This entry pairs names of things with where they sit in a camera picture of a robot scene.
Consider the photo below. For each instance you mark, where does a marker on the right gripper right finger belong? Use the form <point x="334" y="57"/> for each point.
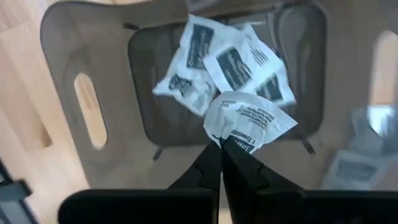
<point x="255" y="193"/>

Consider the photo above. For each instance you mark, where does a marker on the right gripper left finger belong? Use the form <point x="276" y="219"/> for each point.
<point x="186" y="199"/>

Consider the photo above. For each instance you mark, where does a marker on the grey crumpled wrapper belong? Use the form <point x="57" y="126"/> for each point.
<point x="273" y="88"/>
<point x="186" y="90"/>

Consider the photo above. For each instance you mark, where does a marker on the dark translucent plastic bin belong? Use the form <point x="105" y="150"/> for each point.
<point x="109" y="46"/>

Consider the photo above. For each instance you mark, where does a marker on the black aluminium table frame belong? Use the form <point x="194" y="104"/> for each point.
<point x="12" y="193"/>

